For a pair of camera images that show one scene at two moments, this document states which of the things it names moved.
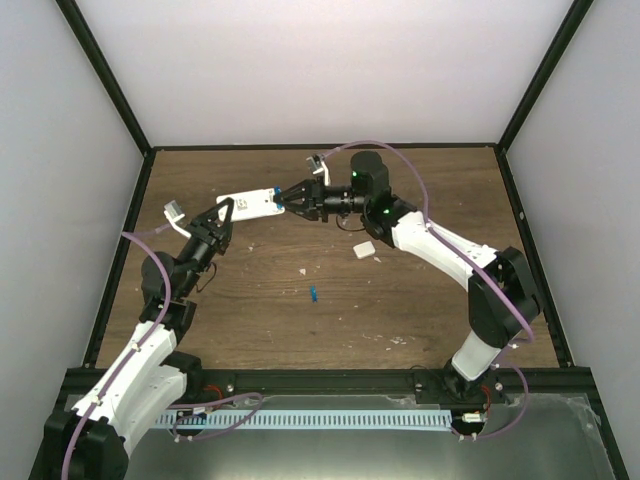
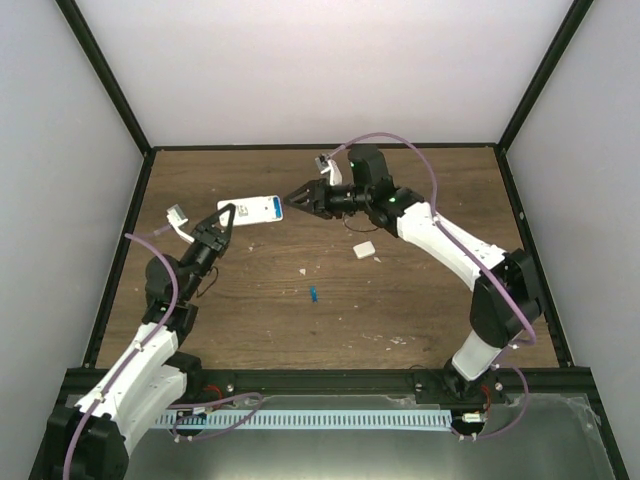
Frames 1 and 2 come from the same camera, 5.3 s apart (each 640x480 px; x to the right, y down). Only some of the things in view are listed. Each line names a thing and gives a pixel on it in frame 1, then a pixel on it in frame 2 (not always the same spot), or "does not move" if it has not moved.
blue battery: x=277 y=190 → x=277 y=207
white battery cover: x=364 y=249 does not move
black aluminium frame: x=520 y=381 does not move
